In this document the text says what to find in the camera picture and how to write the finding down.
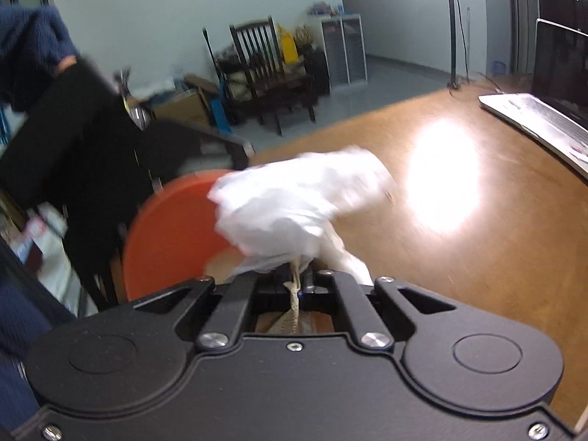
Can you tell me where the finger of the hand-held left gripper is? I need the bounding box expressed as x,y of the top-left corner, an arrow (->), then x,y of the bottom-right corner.
154,120 -> 252,172

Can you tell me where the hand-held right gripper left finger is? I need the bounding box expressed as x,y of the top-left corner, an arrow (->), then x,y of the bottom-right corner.
133,273 -> 277,348

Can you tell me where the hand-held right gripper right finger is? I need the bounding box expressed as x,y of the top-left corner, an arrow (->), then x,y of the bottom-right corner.
303,269 -> 458,348

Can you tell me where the white cloth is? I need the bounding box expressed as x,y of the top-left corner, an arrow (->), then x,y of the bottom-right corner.
208,146 -> 398,286

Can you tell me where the orange round plate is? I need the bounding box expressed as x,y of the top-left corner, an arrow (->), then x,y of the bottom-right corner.
122,170 -> 244,305

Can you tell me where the person's left forearm blue sleeve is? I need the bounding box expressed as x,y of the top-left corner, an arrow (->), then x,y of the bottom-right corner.
0,4 -> 80,112

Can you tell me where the brown cardboard box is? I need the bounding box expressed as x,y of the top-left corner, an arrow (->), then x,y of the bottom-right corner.
151,73 -> 219,130

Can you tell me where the dark wooden chair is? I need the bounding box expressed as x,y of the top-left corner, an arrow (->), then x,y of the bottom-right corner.
229,17 -> 319,137

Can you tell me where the black stick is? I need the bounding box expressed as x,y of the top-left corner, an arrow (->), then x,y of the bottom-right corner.
202,28 -> 222,98

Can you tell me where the pile of white packages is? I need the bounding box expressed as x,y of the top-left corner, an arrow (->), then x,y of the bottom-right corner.
8,201 -> 86,315

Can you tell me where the yellow bag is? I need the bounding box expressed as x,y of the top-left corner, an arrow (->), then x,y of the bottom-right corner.
277,23 -> 300,64

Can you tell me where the black low cabinet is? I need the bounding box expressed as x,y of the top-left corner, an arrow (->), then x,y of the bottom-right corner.
305,50 -> 332,98

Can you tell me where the dried plant bunch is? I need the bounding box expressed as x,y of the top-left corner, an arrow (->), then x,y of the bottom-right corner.
296,25 -> 317,50

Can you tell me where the person's blue clothing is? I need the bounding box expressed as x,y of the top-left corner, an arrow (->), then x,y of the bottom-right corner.
0,239 -> 80,433

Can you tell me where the black lamp stand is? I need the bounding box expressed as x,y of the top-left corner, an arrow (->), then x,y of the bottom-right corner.
440,0 -> 464,91

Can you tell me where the silver laptop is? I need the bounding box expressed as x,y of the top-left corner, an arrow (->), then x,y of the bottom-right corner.
478,18 -> 588,174

